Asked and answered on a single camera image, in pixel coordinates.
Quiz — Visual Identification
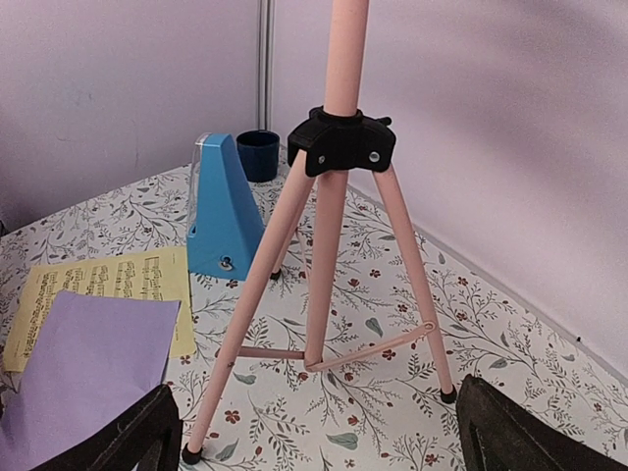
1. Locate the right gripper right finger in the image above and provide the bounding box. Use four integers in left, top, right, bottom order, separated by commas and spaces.
456, 375, 627, 471

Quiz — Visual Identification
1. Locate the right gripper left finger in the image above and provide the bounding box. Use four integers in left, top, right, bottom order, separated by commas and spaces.
43, 385, 183, 471

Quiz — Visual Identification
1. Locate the purple sheet music paper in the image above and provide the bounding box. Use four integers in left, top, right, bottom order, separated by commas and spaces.
1, 291, 180, 467

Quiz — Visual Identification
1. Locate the pink music stand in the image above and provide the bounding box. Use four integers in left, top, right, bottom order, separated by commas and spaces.
182, 1, 457, 465

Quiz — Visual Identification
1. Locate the yellow sheet music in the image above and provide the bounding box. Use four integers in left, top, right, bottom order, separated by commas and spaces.
3, 246, 196, 372

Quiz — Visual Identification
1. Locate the blue metronome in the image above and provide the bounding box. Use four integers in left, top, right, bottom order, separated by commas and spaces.
186, 132, 264, 281

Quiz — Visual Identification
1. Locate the dark blue cup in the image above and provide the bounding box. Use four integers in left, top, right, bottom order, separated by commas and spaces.
236, 130, 280, 183

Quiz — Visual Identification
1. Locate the left aluminium frame post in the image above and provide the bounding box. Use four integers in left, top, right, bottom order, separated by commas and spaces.
256, 0, 274, 131

